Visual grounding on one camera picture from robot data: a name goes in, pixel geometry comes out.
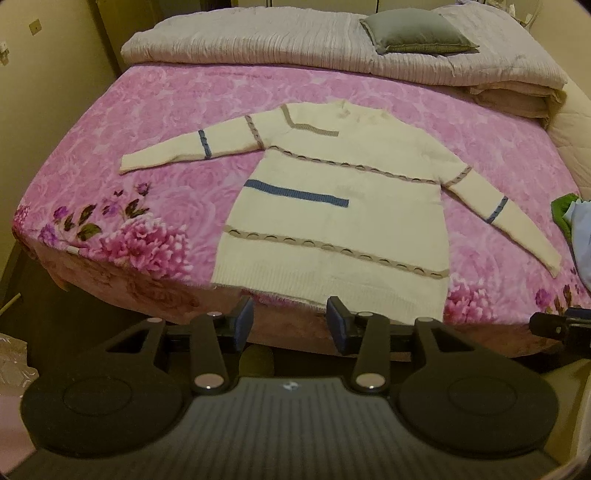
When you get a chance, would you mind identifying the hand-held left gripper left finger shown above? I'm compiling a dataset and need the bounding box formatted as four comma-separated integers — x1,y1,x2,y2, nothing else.
106,295,255,395

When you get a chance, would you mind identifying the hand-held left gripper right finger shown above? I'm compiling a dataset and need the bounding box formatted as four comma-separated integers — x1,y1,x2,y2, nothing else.
325,296,472,396

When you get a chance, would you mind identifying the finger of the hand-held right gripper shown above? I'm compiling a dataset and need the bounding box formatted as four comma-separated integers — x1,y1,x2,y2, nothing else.
529,307,591,357

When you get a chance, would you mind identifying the cream knitted sweater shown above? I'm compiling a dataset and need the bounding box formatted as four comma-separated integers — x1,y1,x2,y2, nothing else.
120,99,563,324

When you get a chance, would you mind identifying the light blue garment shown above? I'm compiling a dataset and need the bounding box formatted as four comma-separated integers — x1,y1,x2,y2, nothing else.
567,198,591,291

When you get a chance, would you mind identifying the green cloth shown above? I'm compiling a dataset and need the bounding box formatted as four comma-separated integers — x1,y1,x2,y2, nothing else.
551,194,581,241

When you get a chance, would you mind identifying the cream padded headboard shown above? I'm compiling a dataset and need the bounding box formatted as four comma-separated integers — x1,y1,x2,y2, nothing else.
547,76,591,197

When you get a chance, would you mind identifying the beige folded blanket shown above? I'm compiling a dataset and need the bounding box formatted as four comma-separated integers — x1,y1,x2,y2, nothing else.
464,83,568,130

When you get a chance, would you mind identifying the pink floral blanket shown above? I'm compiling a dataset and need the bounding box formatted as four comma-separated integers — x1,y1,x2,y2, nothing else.
11,62,591,358

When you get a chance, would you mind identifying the clear plastic bag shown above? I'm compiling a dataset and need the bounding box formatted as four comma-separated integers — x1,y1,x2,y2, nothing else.
0,335,40,400

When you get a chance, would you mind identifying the striped folded quilt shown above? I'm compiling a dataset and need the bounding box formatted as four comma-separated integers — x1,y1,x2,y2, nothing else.
121,2,568,88

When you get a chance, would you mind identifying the grey pillow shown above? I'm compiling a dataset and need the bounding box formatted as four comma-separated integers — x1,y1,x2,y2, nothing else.
360,8,481,55

